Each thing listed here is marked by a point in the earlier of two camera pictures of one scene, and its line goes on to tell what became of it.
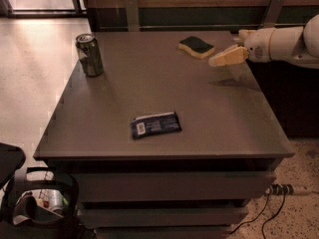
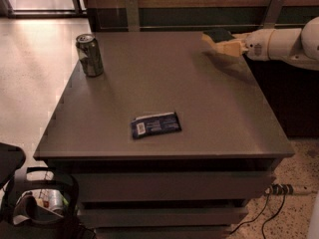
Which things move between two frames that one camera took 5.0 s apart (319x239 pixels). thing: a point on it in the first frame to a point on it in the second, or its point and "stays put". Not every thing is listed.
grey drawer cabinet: [162, 144] stays put
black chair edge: [12, 157] stays put
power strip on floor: [278, 189] stays put
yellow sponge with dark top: [196, 47] to [217, 35]
